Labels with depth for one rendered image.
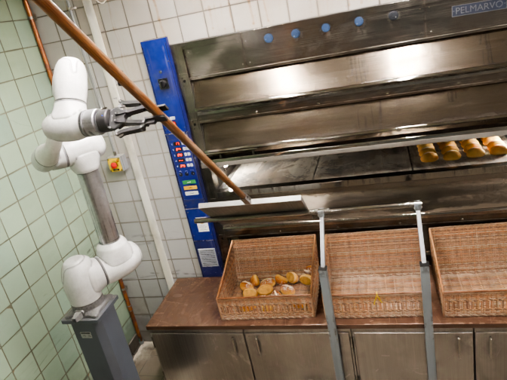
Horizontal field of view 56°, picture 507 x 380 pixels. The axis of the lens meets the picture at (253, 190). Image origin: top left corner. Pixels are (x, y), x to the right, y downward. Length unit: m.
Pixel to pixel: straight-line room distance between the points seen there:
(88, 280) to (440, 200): 1.93
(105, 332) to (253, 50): 1.66
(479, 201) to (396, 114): 0.68
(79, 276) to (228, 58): 1.40
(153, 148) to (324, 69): 1.16
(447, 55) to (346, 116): 0.58
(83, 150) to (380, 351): 1.82
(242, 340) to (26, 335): 1.18
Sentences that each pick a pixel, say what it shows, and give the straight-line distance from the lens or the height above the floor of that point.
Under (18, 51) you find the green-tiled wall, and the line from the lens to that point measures 3.11.
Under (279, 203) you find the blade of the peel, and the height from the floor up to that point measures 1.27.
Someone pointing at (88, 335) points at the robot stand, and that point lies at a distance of 2.53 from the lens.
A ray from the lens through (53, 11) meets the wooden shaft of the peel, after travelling 1.20.
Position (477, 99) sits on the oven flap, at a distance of 2.74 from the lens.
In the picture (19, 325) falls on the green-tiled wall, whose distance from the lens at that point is 2.91.
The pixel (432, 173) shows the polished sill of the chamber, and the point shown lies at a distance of 2.82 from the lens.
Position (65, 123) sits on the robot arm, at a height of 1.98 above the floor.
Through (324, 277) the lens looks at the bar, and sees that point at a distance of 2.42.
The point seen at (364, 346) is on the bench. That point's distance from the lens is 2.73.
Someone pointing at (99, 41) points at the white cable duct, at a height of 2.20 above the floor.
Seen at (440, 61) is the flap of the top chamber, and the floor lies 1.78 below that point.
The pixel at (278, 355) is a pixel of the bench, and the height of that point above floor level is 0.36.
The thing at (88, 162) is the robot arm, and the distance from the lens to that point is 2.26.
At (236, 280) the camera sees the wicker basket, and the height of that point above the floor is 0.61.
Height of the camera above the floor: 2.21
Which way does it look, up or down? 21 degrees down
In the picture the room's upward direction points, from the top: 12 degrees counter-clockwise
